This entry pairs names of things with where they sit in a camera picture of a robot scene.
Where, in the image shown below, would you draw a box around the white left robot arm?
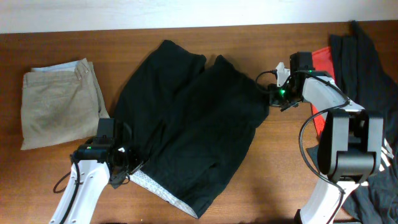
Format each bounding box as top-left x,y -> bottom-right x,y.
50,118 -> 144,223

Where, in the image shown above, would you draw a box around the black t-shirt with white print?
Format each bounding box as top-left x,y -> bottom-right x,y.
306,20 -> 398,224

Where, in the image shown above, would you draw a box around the red garment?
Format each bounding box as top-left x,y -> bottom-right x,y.
310,46 -> 336,138

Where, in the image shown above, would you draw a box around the black shorts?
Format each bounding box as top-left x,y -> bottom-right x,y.
114,40 -> 269,218

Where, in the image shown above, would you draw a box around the folded beige trousers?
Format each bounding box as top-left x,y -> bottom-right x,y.
21,59 -> 109,150

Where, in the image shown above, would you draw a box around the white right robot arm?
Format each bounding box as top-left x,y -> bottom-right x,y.
268,52 -> 384,224

